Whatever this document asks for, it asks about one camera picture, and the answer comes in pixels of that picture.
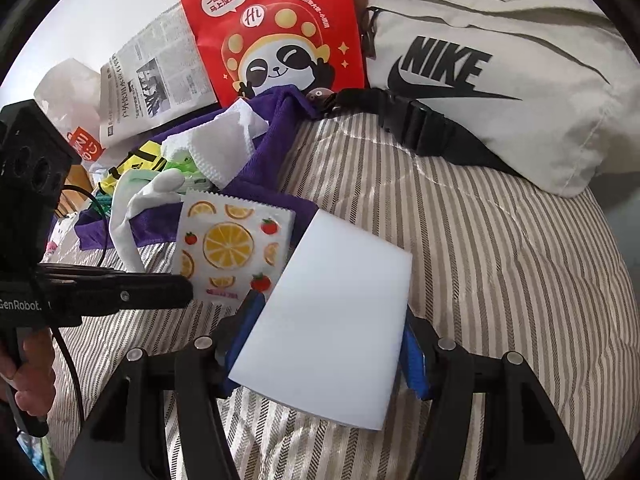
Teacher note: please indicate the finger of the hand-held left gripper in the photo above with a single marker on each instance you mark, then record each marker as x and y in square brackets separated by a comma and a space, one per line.
[150, 290]

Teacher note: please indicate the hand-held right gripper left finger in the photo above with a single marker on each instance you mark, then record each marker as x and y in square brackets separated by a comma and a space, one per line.
[247, 320]

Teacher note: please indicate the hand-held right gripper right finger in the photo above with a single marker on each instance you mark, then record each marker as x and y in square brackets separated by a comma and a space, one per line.
[412, 355]

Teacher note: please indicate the white foam block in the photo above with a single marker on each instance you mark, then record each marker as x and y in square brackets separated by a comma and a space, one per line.
[325, 320]

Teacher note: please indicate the fruit print packet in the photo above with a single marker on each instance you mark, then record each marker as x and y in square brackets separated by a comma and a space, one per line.
[225, 245]

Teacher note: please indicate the white sock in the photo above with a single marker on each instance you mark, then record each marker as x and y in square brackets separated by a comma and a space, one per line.
[125, 215]

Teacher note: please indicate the yellow small pouch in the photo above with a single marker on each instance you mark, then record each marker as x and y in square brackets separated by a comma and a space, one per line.
[145, 157]

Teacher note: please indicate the green tissue pack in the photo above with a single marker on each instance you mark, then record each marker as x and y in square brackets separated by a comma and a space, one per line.
[187, 167]

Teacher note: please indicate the purple towel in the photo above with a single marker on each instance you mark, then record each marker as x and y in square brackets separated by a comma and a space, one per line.
[270, 160]

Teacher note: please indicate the person's left hand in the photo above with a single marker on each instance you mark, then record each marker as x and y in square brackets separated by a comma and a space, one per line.
[35, 385]

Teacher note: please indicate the wooden nightstand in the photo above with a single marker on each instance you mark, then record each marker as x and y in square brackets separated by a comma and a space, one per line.
[80, 180]

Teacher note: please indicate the teal striped cloth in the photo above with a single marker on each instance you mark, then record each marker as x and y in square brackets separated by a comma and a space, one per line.
[102, 204]

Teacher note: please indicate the white plastic shopping bag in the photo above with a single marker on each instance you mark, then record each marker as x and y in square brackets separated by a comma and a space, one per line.
[65, 90]

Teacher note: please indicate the striped quilt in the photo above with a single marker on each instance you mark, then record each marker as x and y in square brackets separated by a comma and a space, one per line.
[450, 235]

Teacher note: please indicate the folded newspaper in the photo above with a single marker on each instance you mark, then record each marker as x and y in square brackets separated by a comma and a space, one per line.
[150, 85]

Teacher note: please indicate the small brown round charm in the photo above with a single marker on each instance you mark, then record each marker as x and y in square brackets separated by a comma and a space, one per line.
[320, 94]

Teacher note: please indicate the red paper bag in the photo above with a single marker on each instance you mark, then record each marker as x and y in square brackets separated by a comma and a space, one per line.
[210, 20]

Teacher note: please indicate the white waist bag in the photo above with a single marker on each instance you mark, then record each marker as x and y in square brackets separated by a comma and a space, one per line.
[500, 25]

